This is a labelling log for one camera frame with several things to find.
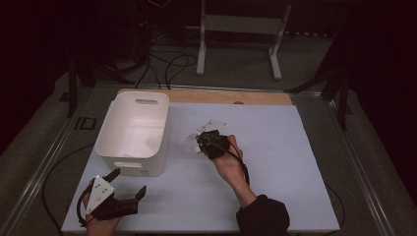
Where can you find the person's left hand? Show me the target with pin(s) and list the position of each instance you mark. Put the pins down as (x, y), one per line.
(101, 227)

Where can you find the white plastic storage bin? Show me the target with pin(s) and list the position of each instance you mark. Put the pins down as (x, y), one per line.
(131, 131)

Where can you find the white metal stand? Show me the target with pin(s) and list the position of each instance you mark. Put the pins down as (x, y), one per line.
(242, 24)

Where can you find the person's right hand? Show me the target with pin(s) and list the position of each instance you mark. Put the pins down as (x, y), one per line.
(229, 167)

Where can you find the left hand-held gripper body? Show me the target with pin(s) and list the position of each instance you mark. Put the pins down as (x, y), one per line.
(113, 208)

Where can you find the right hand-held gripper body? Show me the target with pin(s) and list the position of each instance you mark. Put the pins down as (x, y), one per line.
(213, 146)

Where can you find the black metal stand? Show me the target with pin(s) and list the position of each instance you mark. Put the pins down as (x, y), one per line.
(72, 95)
(343, 105)

